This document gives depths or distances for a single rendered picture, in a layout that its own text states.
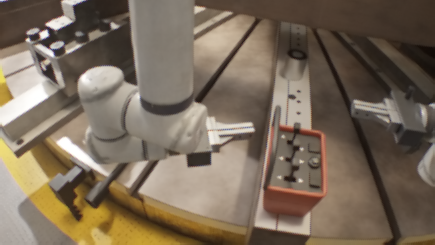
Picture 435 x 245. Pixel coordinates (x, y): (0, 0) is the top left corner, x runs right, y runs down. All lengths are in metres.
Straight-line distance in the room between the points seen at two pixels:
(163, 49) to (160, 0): 0.07
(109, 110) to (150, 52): 0.17
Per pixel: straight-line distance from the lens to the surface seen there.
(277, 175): 0.66
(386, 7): 1.19
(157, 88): 0.41
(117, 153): 0.61
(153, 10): 0.36
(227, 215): 1.14
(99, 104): 0.52
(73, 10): 1.52
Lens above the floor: 1.32
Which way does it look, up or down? 42 degrees down
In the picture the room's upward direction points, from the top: 3 degrees clockwise
